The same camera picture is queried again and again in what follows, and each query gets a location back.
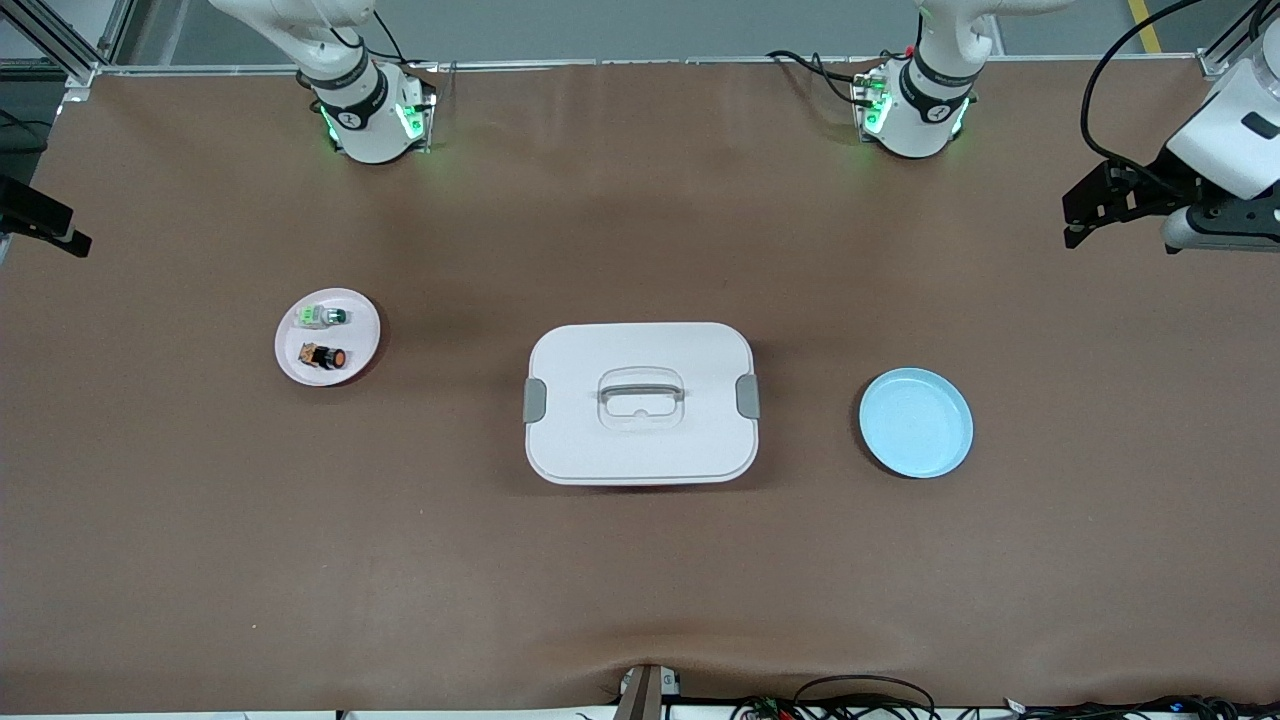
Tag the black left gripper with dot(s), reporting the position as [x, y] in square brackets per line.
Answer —
[1157, 183]

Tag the orange push button switch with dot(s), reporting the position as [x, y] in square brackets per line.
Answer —
[325, 357]

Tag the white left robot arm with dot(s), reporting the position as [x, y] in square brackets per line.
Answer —
[925, 120]

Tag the grey box latch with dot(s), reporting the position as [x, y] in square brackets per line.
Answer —
[535, 400]
[748, 397]

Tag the white lidded storage box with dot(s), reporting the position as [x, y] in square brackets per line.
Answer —
[640, 450]

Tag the light blue round plate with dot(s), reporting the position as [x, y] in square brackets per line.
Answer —
[915, 425]

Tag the pink round plate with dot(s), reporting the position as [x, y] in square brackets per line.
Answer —
[362, 345]

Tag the brown table cover sheet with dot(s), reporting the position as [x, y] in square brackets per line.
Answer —
[640, 580]

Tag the aluminium frame profile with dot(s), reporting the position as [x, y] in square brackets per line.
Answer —
[1215, 62]
[80, 75]

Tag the green push button switch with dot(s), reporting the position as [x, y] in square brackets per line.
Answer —
[320, 316]

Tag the metal camera post bracket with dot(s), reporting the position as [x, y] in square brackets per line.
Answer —
[640, 695]

